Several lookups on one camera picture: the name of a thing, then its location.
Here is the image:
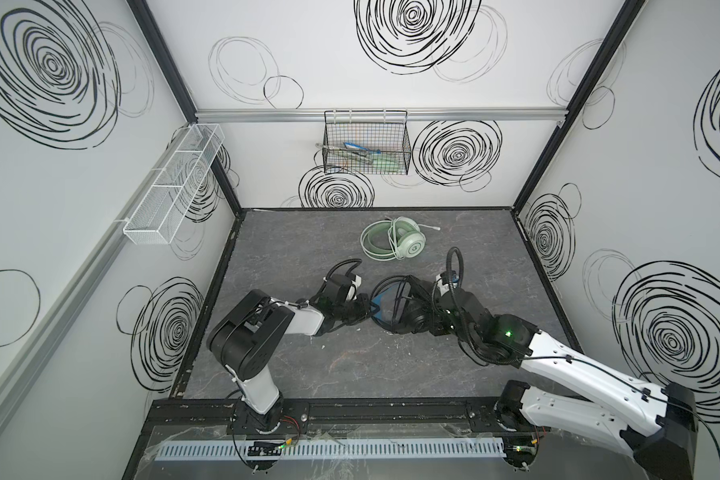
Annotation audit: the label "black and blue headphones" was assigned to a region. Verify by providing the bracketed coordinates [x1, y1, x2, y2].
[370, 275, 437, 335]

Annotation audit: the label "mint green headphones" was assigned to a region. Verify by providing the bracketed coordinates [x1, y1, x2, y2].
[359, 216, 441, 262]

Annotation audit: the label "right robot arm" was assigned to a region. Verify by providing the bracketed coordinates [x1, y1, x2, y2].
[432, 247, 706, 479]

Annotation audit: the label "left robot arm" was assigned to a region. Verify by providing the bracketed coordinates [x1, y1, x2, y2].
[206, 258, 373, 433]

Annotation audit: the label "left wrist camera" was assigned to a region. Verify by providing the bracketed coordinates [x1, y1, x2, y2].
[346, 274, 362, 301]

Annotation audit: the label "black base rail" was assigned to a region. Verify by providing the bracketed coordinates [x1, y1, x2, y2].
[140, 397, 510, 438]

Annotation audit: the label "white slotted cable duct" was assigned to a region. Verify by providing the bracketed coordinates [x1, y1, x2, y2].
[154, 437, 506, 461]

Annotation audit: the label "black wire basket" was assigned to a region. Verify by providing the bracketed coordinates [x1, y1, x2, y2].
[319, 120, 412, 176]

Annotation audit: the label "clear wall shelf bin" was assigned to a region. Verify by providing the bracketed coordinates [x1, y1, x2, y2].
[123, 123, 224, 245]

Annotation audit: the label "black corner frame post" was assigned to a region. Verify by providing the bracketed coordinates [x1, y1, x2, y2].
[127, 0, 245, 219]

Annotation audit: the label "right corner frame post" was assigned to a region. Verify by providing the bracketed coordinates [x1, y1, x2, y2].
[512, 0, 646, 216]

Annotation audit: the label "side wall aluminium rail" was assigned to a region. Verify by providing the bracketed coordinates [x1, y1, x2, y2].
[0, 123, 197, 436]

